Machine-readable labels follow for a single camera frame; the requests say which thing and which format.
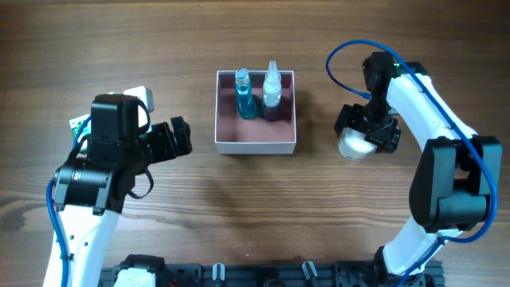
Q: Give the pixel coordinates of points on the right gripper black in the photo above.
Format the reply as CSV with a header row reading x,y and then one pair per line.
x,y
369,128

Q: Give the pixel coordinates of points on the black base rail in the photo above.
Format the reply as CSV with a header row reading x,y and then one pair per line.
x,y
339,274

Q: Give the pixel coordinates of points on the green white soap box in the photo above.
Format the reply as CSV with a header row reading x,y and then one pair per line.
x,y
80,126

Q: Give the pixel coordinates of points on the white box with pink interior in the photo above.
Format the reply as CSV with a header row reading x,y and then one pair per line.
x,y
236,136

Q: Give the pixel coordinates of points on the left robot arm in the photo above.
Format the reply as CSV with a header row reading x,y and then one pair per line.
x,y
86,195

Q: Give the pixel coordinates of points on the cotton swab round container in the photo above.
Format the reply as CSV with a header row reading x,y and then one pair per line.
x,y
353,146

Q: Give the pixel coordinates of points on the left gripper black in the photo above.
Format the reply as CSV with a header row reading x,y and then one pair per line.
x,y
171,139

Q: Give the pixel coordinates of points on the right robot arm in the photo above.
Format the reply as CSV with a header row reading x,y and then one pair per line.
x,y
453,193

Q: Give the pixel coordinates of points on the clear spray bottle blue label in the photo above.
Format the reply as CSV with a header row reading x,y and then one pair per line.
x,y
272,89

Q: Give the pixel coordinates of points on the teal mouthwash bottle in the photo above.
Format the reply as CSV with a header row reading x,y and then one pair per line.
x,y
246,105

